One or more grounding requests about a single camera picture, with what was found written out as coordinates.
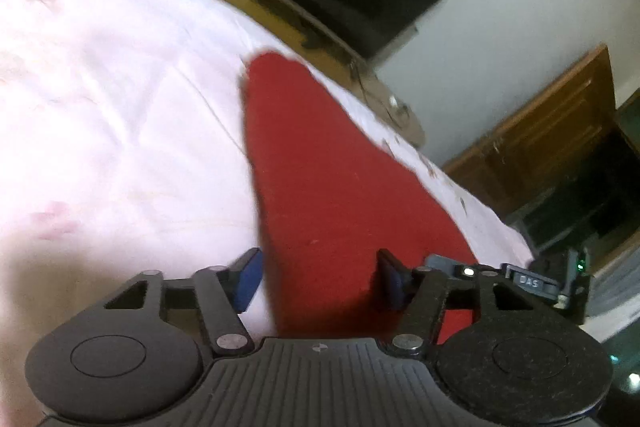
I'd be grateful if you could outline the wooden television stand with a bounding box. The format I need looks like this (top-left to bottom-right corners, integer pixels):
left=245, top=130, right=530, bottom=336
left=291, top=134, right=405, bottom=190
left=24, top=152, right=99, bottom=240
left=97, top=0, right=427, bottom=148

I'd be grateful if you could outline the white printed bed sheet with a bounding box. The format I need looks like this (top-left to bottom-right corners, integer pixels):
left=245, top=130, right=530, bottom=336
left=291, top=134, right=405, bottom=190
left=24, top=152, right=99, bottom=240
left=0, top=0, right=534, bottom=427

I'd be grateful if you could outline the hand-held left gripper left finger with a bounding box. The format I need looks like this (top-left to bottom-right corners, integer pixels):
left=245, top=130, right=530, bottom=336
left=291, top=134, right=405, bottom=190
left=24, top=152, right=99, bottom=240
left=102, top=248, right=265, bottom=359

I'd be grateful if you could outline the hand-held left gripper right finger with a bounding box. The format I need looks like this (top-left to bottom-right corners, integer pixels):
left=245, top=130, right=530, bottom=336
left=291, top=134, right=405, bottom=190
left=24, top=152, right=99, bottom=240
left=376, top=248, right=539, bottom=356

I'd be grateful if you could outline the red cloth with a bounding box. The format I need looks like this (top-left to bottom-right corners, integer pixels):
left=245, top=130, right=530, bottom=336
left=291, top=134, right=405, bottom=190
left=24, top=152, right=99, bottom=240
left=240, top=50, right=482, bottom=349

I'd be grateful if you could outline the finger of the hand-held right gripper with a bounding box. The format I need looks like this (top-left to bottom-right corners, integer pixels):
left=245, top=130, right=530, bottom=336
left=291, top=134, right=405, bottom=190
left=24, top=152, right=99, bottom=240
left=423, top=254, right=506, bottom=281

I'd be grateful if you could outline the dark glass cabinet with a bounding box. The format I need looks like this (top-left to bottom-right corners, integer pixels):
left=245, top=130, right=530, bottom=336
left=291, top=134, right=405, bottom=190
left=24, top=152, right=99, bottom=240
left=505, top=89, right=640, bottom=270

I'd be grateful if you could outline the brown wooden door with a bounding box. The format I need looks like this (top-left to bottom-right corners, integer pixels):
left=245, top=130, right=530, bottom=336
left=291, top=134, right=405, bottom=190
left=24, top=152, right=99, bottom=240
left=442, top=44, right=619, bottom=219

